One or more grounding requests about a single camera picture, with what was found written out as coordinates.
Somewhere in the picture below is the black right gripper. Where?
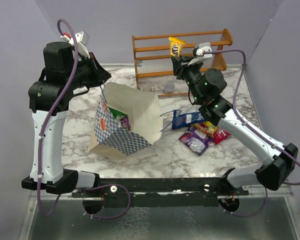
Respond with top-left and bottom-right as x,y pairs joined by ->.
170,55 -> 202,104

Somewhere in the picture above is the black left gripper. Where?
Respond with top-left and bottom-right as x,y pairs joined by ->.
65,51 -> 112,90

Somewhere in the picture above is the yellow brown candy packet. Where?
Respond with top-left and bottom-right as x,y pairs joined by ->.
168,36 -> 186,58

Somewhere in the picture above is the dark blue snack packet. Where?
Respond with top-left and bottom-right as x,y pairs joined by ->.
171,110 -> 206,130

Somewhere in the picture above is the checkered paper bag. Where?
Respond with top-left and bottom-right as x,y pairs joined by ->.
88,82 -> 164,160

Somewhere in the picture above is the orange candy packet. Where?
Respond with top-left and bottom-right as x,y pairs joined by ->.
191,121 -> 218,138

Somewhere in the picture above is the purple snack packet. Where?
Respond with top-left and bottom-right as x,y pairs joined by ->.
179,126 -> 214,156

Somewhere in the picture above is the pink real chips bag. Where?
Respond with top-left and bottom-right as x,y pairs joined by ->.
213,127 -> 231,145

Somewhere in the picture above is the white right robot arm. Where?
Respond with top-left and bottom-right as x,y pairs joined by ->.
171,56 -> 298,196

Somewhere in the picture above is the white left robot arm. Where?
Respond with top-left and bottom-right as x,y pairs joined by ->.
21,40 -> 111,198

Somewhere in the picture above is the small clear plastic cup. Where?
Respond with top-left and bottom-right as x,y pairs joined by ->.
164,81 -> 175,94

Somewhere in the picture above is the orange wooden rack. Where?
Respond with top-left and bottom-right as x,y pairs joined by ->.
132,28 -> 233,98

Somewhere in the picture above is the green snack packet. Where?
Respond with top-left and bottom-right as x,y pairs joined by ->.
108,106 -> 128,122

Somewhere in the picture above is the small purple candy packet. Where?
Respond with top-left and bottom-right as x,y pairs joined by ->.
120,116 -> 131,131

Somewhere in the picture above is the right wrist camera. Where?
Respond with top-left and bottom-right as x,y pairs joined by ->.
188,42 -> 213,66

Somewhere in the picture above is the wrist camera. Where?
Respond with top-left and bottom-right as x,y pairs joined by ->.
60,31 -> 90,59
188,42 -> 213,66

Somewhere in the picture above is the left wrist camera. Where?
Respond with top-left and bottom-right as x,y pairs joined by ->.
60,31 -> 90,59

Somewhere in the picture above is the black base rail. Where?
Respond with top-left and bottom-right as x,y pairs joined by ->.
72,177 -> 249,208

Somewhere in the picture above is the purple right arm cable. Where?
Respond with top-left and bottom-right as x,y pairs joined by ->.
202,48 -> 300,218

